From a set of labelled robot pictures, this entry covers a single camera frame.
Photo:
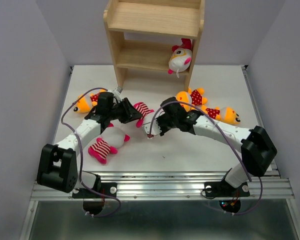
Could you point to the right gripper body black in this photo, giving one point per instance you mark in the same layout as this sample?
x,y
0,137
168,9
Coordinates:
x,y
166,123

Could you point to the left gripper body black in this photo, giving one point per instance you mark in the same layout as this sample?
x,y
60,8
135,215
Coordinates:
x,y
116,112

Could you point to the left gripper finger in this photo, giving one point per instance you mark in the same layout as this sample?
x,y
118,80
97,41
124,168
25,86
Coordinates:
x,y
125,120
129,111

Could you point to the white pink plush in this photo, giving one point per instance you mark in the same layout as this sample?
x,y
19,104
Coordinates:
x,y
181,57
142,108
108,143

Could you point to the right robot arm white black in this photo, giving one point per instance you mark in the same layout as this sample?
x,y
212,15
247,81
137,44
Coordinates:
x,y
197,141

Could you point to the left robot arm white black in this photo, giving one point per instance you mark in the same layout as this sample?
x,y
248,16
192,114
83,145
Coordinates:
x,y
58,162

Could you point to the wooden shelf unit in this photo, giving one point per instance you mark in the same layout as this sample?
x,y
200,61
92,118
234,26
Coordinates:
x,y
133,29

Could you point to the orange plush at left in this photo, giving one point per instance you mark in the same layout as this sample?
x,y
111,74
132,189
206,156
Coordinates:
x,y
85,104

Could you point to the orange plush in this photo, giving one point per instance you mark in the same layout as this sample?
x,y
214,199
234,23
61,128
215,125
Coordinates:
x,y
85,104
226,115

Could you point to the orange plush facing up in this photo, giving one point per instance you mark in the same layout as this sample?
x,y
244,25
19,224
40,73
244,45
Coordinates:
x,y
194,97

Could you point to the orange plush far right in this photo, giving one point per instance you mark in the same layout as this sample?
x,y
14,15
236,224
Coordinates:
x,y
226,115

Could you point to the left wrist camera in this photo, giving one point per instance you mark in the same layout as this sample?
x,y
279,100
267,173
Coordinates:
x,y
117,91

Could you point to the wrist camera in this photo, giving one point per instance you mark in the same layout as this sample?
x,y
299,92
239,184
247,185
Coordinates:
x,y
117,91
151,131

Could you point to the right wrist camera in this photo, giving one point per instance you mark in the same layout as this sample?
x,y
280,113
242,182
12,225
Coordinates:
x,y
151,131

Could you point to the aluminium mounting rail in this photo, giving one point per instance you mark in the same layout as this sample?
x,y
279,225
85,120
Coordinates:
x,y
155,186

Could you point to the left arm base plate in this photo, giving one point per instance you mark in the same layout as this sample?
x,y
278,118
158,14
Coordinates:
x,y
107,188

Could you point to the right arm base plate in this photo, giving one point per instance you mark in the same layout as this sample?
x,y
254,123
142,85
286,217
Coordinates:
x,y
221,189

